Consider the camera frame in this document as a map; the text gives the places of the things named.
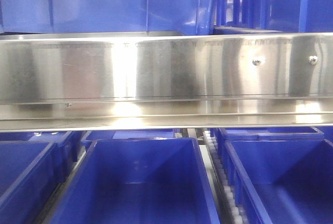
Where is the lower far left blue bin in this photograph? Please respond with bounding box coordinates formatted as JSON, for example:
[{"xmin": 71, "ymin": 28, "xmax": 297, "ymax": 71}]
[{"xmin": 1, "ymin": 141, "xmax": 58, "ymax": 223}]

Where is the lower roller track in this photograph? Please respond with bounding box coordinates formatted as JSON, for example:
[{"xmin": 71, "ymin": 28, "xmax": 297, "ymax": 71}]
[{"xmin": 202, "ymin": 129, "xmax": 249, "ymax": 223}]

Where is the rail screw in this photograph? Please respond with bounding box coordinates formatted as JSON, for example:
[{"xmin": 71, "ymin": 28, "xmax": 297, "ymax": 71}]
[
  {"xmin": 252, "ymin": 56, "xmax": 265, "ymax": 66},
  {"xmin": 308, "ymin": 55, "xmax": 318, "ymax": 65}
]

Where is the steel shelf front rail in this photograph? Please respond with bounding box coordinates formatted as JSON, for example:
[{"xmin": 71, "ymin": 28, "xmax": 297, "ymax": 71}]
[{"xmin": 1, "ymin": 32, "xmax": 332, "ymax": 132}]

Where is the rear right lower blue bin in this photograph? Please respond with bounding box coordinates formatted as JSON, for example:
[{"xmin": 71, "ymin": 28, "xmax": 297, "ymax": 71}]
[{"xmin": 210, "ymin": 127, "xmax": 324, "ymax": 157}]

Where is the large blue bin left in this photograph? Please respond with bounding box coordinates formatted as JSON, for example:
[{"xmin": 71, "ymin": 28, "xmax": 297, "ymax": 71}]
[{"xmin": 1, "ymin": 0, "xmax": 215, "ymax": 35}]

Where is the lower stacked blue bin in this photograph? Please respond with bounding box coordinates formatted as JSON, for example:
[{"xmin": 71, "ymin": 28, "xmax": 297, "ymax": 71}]
[{"xmin": 216, "ymin": 0, "xmax": 332, "ymax": 32}]

